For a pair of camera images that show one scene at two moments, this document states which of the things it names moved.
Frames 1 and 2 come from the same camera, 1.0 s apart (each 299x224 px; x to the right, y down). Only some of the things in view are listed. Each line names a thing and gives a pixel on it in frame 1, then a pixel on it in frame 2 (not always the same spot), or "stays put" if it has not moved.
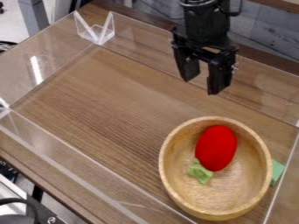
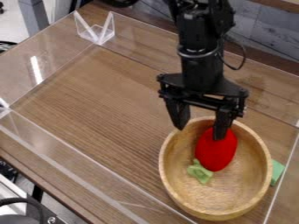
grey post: [33, 15] stays put
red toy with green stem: [214, 149] stays put
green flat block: [276, 170] stays put
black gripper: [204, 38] -> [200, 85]
